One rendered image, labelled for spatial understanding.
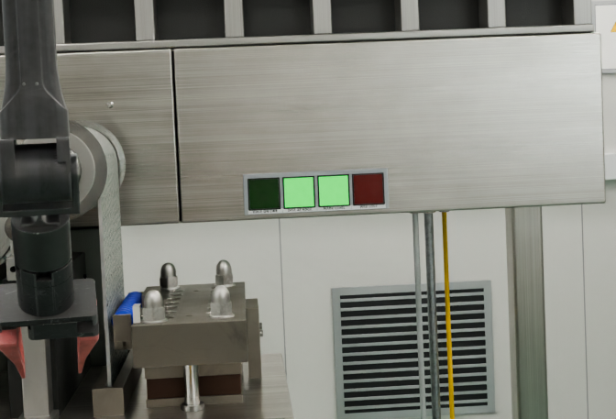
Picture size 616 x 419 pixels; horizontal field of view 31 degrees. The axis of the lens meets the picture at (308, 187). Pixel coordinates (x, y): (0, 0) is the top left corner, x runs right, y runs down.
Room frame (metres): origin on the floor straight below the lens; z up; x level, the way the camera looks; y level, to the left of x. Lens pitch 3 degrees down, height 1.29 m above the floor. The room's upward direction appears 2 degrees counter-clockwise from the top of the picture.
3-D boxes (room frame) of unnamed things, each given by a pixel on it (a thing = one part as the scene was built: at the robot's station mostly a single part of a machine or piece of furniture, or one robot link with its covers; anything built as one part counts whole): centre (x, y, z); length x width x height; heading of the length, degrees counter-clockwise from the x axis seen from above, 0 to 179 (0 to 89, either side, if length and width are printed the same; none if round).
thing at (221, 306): (1.58, 0.13, 1.05); 0.04 x 0.04 x 0.04
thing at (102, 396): (1.69, 0.30, 0.92); 0.28 x 0.04 x 0.04; 3
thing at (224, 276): (1.90, 0.15, 1.05); 0.04 x 0.04 x 0.04
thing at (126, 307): (1.69, 0.28, 1.03); 0.21 x 0.04 x 0.03; 3
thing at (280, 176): (1.91, -0.01, 1.18); 0.25 x 0.01 x 0.07; 93
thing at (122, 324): (1.69, 0.28, 1.01); 0.23 x 0.03 x 0.05; 3
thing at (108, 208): (1.68, 0.30, 1.11); 0.23 x 0.01 x 0.18; 3
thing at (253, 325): (1.75, 0.09, 0.96); 0.10 x 0.03 x 0.11; 3
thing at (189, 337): (1.73, 0.19, 1.00); 0.40 x 0.16 x 0.06; 3
